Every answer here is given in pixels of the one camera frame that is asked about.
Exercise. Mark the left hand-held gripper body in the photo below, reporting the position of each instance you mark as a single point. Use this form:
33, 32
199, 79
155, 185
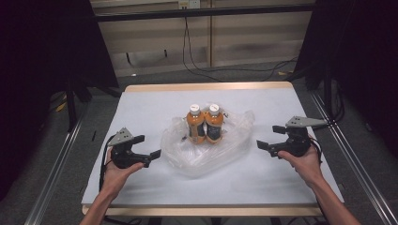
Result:
125, 156

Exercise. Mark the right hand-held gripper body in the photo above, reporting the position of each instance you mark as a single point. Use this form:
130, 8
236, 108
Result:
297, 140

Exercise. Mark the clear plastic bag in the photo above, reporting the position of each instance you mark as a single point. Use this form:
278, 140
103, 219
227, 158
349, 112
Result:
219, 153

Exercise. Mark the orange juice bottle white cap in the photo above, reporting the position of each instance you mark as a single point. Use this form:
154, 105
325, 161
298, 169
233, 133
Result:
195, 125
214, 125

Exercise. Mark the person's left hand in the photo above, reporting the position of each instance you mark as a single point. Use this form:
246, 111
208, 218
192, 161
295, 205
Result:
115, 178

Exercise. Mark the person's right hand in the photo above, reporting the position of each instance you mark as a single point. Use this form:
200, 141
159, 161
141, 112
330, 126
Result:
308, 168

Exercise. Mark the white table sheet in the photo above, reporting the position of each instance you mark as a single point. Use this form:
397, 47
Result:
156, 103

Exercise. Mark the black stand pole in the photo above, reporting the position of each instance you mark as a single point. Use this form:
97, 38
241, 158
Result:
327, 93
71, 106

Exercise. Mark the wooden table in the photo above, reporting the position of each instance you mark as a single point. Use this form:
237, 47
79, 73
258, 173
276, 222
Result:
203, 86

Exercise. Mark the black curtain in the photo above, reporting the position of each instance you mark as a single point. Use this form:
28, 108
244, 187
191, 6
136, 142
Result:
31, 62
359, 47

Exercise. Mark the black horizontal bar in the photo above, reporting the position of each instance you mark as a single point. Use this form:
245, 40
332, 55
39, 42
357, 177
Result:
203, 13

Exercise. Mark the metal floor rail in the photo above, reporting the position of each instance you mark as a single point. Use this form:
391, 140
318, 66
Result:
359, 175
53, 181

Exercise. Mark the white wall socket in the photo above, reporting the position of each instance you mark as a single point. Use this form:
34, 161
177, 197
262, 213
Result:
189, 3

